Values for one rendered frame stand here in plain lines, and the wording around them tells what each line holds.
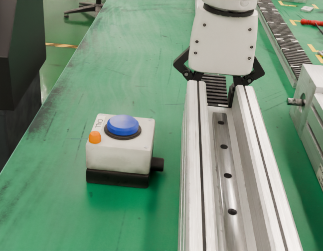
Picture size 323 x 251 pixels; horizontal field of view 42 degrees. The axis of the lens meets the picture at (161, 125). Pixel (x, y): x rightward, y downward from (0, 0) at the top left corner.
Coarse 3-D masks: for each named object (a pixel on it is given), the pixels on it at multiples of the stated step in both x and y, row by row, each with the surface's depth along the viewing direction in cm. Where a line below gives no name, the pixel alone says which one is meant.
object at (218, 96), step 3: (207, 93) 72; (210, 93) 73; (213, 93) 73; (207, 96) 72; (210, 96) 72; (213, 96) 72; (216, 96) 72; (219, 96) 72; (222, 96) 72; (225, 96) 72; (207, 99) 72; (210, 99) 72; (213, 99) 72; (216, 99) 72; (219, 99) 72; (222, 99) 72; (225, 99) 72
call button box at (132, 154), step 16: (96, 128) 54; (144, 128) 55; (96, 144) 51; (112, 144) 51; (128, 144) 51; (144, 144) 51; (96, 160) 52; (112, 160) 51; (128, 160) 51; (144, 160) 51; (160, 160) 56; (96, 176) 53; (112, 176) 53; (128, 176) 53; (144, 176) 53
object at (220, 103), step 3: (207, 102) 71; (210, 102) 71; (213, 102) 71; (216, 102) 71; (219, 102) 71; (222, 102) 71; (225, 102) 71; (207, 105) 70; (210, 105) 70; (213, 105) 70; (216, 105) 70; (219, 105) 70; (222, 105) 70; (225, 105) 70
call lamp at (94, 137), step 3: (90, 132) 51; (93, 132) 51; (96, 132) 51; (99, 132) 51; (90, 135) 50; (93, 135) 50; (96, 135) 50; (99, 135) 51; (90, 138) 50; (93, 138) 50; (96, 138) 50; (99, 138) 51; (90, 141) 51; (93, 141) 51; (96, 141) 51; (99, 141) 51
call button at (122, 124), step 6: (108, 120) 54; (114, 120) 53; (120, 120) 53; (126, 120) 53; (132, 120) 54; (108, 126) 52; (114, 126) 52; (120, 126) 52; (126, 126) 52; (132, 126) 52; (138, 126) 53; (114, 132) 52; (120, 132) 52; (126, 132) 52; (132, 132) 52
